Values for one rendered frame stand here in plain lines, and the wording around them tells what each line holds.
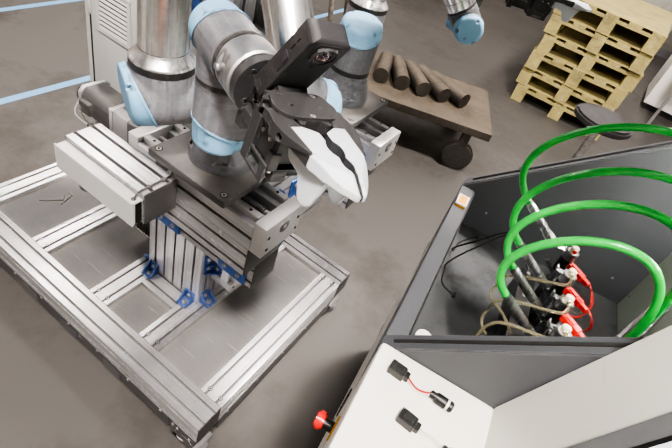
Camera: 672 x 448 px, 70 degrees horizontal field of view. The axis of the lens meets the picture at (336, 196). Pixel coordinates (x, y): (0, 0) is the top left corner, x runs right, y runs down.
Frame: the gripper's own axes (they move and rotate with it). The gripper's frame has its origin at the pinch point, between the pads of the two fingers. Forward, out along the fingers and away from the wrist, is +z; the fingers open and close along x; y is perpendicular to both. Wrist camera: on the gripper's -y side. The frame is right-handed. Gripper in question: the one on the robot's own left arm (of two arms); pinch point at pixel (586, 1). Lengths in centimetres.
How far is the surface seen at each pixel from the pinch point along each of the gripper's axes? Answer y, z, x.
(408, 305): 40, -30, 83
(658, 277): 4, -5, 91
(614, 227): 36, 23, 45
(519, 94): 176, 103, -263
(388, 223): 152, -10, -39
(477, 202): 49, -9, 36
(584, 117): 95, 84, -112
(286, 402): 137, -43, 74
